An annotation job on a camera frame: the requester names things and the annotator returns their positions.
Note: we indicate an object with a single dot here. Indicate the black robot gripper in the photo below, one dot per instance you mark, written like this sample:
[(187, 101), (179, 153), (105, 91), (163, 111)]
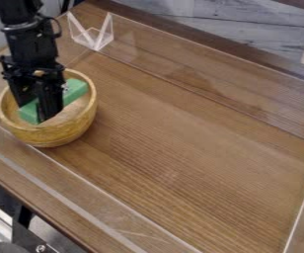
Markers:
[(31, 70)]

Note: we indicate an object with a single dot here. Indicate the green rectangular block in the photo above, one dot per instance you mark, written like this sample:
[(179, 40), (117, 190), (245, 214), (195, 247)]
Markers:
[(74, 89)]

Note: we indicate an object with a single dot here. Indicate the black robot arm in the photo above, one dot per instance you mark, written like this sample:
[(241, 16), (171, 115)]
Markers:
[(23, 10)]

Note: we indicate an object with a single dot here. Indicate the brown wooden bowl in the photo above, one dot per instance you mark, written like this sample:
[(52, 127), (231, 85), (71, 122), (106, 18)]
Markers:
[(62, 129)]

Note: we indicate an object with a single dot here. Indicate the black table leg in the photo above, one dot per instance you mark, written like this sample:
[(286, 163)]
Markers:
[(24, 216)]

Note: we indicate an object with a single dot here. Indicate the clear acrylic table barrier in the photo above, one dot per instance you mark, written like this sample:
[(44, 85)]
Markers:
[(189, 167)]

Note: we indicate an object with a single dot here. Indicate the clear acrylic corner bracket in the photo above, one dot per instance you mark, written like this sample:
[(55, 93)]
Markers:
[(93, 38)]

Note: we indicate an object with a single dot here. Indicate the metal bracket with bolt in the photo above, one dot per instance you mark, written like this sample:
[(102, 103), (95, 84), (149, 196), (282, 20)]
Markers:
[(38, 245)]

